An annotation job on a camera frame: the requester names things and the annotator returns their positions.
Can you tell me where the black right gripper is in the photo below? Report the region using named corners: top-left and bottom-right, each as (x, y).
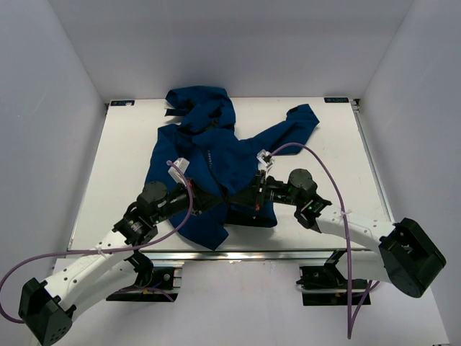
top-left (229, 169), bottom-right (303, 210)

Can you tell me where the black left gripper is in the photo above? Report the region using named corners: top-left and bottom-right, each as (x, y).
top-left (152, 178), bottom-right (223, 224)

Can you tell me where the blue zip-up jacket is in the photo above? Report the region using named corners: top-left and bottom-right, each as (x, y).
top-left (146, 86), bottom-right (319, 250)

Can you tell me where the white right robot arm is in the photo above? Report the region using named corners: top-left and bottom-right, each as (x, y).
top-left (230, 169), bottom-right (447, 298)

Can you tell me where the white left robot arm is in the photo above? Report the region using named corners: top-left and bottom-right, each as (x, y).
top-left (19, 180), bottom-right (223, 345)

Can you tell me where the right blue table label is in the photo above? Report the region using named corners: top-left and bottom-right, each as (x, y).
top-left (323, 97), bottom-right (349, 103)

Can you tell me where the blue table label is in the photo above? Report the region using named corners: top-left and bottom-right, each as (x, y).
top-left (323, 97), bottom-right (349, 103)
top-left (109, 100), bottom-right (135, 107)

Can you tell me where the left blue table label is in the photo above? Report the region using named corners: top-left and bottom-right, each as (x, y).
top-left (109, 100), bottom-right (135, 107)

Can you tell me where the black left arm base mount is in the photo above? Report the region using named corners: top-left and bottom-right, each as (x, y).
top-left (106, 251), bottom-right (182, 303)

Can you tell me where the aluminium table front rail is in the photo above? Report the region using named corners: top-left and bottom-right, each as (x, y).
top-left (143, 250), bottom-right (364, 263)

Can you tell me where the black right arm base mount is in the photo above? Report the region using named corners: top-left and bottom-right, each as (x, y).
top-left (295, 248), bottom-right (372, 307)

